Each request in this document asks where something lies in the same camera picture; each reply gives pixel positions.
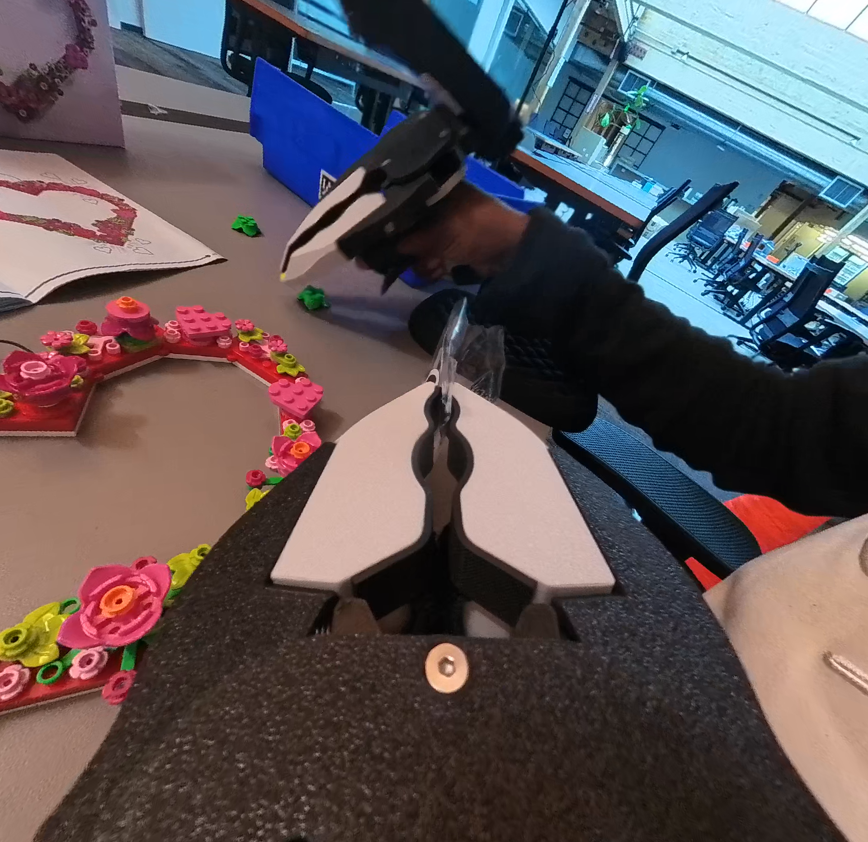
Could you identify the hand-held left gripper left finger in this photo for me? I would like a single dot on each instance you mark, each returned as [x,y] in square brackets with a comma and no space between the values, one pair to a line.
[352,509]

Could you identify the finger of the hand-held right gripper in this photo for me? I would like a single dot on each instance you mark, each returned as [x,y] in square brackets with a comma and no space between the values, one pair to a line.
[332,242]
[339,194]

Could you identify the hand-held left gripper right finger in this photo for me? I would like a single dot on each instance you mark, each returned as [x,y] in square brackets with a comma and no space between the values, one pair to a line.
[529,509]

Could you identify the clear plastic bag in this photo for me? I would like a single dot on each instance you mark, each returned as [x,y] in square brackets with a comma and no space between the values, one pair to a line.
[475,353]

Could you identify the heart print instruction booklet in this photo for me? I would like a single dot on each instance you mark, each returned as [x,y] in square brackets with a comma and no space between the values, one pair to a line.
[54,258]

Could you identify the person's right forearm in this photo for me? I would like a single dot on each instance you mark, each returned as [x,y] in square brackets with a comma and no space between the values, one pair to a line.
[644,353]

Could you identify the grey desk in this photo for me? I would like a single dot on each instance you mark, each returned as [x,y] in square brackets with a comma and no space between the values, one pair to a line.
[169,448]

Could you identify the person's right hand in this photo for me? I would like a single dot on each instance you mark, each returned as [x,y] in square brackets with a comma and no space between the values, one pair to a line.
[475,235]

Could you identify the green brick piece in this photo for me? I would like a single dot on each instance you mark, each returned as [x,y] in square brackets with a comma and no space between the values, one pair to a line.
[245,225]
[313,298]

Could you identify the blue plastic bin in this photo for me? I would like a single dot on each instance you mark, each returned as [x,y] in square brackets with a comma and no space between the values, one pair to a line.
[298,130]

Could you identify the black mesh wrist rest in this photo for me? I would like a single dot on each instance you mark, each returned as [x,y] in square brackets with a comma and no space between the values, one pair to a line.
[651,489]

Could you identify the long wooden table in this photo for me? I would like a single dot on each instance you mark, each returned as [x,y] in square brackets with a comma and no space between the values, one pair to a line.
[583,184]

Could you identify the potted green plant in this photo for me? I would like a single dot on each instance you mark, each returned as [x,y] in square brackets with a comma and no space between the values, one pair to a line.
[627,109]

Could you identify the red fabric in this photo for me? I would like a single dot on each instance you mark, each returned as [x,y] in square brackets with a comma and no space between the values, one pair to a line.
[766,523]

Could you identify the heart print cardboard box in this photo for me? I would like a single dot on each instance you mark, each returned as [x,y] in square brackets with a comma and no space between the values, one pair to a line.
[102,75]

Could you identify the black office chair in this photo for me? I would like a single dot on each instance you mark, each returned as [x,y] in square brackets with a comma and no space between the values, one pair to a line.
[678,225]

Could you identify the person's grey hoodie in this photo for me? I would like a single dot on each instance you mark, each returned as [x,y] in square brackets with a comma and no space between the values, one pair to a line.
[780,652]

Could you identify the heart-shaped brick flower wreath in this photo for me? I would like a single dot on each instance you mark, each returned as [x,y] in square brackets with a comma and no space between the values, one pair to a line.
[41,374]

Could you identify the row of black office chairs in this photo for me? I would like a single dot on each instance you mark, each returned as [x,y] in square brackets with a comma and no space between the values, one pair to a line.
[786,306]

